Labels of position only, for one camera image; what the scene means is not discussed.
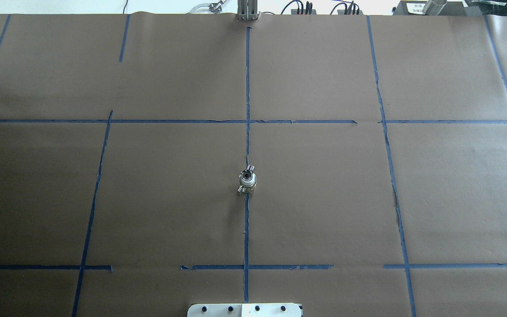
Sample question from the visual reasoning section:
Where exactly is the steel metal cup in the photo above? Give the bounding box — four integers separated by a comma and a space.
422, 0, 448, 16

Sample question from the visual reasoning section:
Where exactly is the white brass PPR valve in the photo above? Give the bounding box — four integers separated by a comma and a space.
237, 174, 256, 194

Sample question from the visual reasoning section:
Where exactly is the brown paper table mat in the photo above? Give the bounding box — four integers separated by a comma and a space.
0, 12, 507, 317

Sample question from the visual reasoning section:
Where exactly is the black power strip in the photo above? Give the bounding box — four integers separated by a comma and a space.
287, 0, 313, 15

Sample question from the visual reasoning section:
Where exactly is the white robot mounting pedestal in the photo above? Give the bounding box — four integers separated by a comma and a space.
187, 302, 304, 317

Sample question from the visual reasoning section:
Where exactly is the aluminium profile camera post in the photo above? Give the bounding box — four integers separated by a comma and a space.
237, 0, 260, 21

